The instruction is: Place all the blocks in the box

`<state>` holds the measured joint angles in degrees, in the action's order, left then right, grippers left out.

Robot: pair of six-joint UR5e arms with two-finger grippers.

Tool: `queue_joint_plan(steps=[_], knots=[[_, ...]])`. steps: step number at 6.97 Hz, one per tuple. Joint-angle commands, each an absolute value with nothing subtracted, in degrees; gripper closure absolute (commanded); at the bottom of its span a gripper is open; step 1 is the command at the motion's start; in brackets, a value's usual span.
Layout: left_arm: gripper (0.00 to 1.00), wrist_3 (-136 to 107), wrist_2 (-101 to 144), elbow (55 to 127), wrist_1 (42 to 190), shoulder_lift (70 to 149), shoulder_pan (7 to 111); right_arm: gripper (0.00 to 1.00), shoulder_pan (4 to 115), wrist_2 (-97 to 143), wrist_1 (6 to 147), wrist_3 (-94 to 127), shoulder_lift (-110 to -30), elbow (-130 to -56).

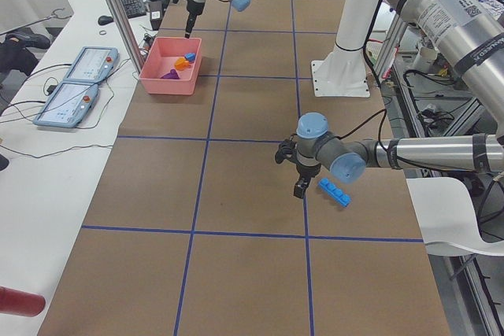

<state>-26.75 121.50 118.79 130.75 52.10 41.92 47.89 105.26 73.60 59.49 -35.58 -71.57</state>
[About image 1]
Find red bottle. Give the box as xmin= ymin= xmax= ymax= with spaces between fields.
xmin=0 ymin=286 xmax=46 ymax=317

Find long blue block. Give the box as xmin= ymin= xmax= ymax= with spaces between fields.
xmin=317 ymin=178 xmax=351 ymax=207

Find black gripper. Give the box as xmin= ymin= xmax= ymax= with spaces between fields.
xmin=293 ymin=164 xmax=321 ymax=198
xmin=184 ymin=2 xmax=203 ymax=39

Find upper teach pendant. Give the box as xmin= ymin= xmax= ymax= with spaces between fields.
xmin=65 ymin=46 xmax=119 ymax=83

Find orange block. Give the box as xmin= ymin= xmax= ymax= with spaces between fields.
xmin=174 ymin=57 xmax=191 ymax=71

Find small blue block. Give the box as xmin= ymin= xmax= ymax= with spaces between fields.
xmin=185 ymin=53 xmax=196 ymax=61

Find black computer mouse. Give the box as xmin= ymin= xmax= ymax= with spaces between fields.
xmin=98 ymin=15 xmax=113 ymax=26

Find purple block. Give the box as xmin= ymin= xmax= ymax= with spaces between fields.
xmin=161 ymin=68 xmax=180 ymax=80

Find teach pendant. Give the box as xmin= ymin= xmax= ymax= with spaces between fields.
xmin=65 ymin=46 xmax=119 ymax=83
xmin=32 ymin=81 xmax=98 ymax=128

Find black keyboard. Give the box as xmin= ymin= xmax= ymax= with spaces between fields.
xmin=120 ymin=0 xmax=146 ymax=18

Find lower teach pendant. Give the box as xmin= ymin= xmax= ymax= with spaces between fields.
xmin=32 ymin=81 xmax=98 ymax=128

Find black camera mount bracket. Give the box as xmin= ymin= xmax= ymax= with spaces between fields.
xmin=274 ymin=135 xmax=296 ymax=164

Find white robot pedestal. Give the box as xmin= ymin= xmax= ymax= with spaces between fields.
xmin=311 ymin=0 xmax=381 ymax=98

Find blue tape grid lines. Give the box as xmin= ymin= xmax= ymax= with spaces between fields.
xmin=80 ymin=0 xmax=424 ymax=336

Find white chair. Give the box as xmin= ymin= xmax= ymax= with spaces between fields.
xmin=406 ymin=177 xmax=503 ymax=257

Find aluminium frame post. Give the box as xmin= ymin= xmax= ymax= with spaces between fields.
xmin=106 ymin=0 xmax=144 ymax=75

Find pink plastic box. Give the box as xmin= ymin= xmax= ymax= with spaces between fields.
xmin=139 ymin=37 xmax=202 ymax=95

